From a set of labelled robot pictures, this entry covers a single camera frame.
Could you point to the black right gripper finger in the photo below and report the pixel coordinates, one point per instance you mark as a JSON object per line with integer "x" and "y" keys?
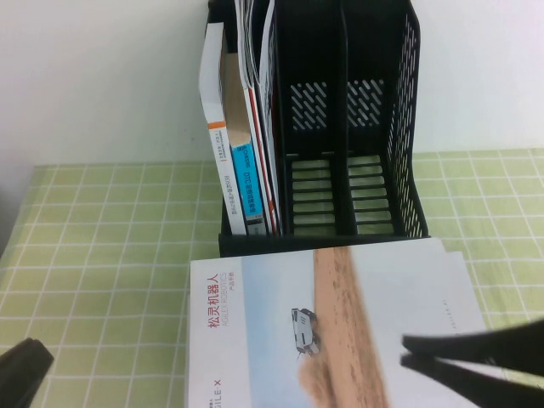
{"x": 501, "y": 389}
{"x": 489, "y": 344}

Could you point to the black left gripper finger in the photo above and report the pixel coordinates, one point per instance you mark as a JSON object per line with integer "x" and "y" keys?
{"x": 21, "y": 374}

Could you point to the desert cover robot brochure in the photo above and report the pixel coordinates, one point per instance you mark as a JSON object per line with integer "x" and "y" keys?
{"x": 276, "y": 340}

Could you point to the blue spine book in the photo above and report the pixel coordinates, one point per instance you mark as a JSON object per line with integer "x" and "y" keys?
{"x": 246, "y": 183}

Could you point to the white book orange band spine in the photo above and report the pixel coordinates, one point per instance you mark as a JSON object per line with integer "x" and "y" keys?
{"x": 212, "y": 85}

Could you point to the black plastic book holder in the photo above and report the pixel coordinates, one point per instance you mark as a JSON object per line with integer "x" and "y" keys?
{"x": 314, "y": 42}

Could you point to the green checked tablecloth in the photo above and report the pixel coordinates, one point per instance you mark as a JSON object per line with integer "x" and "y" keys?
{"x": 106, "y": 255}

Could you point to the grey cover thin booklet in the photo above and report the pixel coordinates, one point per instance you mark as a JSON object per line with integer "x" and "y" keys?
{"x": 268, "y": 106}

